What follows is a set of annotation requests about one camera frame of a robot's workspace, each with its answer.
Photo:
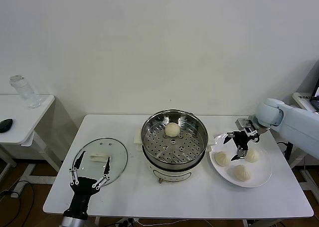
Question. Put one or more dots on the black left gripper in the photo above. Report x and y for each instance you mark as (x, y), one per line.
(82, 189)

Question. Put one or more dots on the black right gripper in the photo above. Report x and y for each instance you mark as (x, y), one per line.
(241, 139)

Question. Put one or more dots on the black computer mouse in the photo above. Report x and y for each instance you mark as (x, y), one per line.
(5, 125)

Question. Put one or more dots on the white side table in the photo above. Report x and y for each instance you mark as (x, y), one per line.
(25, 127)
(299, 98)

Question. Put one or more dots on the dark laptop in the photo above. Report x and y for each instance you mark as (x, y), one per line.
(316, 92)

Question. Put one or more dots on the power strip with plugs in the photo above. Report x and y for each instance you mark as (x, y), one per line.
(129, 221)

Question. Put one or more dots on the clear plastic water bottle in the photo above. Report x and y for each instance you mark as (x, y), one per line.
(25, 92)

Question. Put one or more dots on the white electric cooker base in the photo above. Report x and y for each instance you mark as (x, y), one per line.
(172, 174)

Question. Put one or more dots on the white steamed baozi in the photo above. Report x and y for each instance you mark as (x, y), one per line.
(241, 173)
(222, 159)
(253, 155)
(172, 129)

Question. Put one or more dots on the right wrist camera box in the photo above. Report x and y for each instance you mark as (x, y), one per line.
(243, 124)

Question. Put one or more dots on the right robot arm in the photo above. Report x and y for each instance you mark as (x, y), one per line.
(294, 127)

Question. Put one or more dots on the stainless steel steamer basket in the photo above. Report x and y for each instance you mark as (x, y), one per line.
(179, 149)

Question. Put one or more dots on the round glass pot lid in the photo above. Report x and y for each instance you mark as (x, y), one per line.
(117, 152)

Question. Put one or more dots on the white round plate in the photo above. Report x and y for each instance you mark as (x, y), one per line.
(261, 177)

